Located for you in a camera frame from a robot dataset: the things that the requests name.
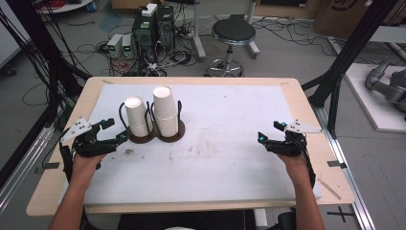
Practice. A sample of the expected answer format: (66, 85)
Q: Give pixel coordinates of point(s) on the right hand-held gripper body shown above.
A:
(287, 147)

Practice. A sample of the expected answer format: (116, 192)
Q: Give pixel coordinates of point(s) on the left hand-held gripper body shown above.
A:
(92, 147)

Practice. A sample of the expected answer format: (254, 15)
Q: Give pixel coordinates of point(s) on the brown double cup holder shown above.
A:
(141, 140)

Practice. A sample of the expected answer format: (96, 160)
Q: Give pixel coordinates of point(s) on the short stack of paper cups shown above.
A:
(136, 116)

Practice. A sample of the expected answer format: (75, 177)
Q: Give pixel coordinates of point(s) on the person's right hand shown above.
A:
(295, 166)

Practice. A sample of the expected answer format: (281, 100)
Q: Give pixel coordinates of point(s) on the person's left hand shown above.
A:
(85, 167)

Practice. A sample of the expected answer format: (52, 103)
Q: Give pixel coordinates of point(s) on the black tape piece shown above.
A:
(51, 165)
(335, 164)

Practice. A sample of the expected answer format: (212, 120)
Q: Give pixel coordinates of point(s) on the white foam mat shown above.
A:
(217, 121)

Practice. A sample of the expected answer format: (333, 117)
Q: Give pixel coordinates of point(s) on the tall stack of paper cups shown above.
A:
(165, 110)

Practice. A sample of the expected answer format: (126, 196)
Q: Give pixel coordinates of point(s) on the thin wooden stick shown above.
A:
(330, 189)

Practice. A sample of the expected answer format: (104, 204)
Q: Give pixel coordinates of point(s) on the grey bench power supply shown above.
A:
(115, 44)
(127, 46)

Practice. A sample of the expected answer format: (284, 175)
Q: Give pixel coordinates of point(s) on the black tape cross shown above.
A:
(341, 214)

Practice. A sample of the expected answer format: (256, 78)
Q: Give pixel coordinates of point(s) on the white table leg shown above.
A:
(198, 32)
(252, 41)

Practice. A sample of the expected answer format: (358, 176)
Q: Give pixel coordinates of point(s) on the light wooden table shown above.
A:
(191, 80)

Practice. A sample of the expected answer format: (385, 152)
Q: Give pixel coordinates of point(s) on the white platform board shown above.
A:
(367, 99)

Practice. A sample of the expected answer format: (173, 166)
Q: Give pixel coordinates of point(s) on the black computer tower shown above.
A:
(166, 25)
(144, 35)

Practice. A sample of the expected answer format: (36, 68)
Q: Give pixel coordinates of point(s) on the black round stool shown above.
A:
(234, 31)

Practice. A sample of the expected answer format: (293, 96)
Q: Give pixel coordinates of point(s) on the person's dark clothing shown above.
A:
(185, 222)

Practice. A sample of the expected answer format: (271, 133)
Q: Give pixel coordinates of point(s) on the white power adapter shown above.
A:
(149, 9)

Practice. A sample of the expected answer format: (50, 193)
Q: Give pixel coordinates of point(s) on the brown cardboard box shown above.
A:
(344, 14)

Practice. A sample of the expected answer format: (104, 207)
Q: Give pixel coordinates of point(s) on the aluminium rail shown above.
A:
(22, 172)
(351, 179)

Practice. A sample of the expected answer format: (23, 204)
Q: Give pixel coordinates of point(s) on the black metal frame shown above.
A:
(38, 41)
(351, 48)

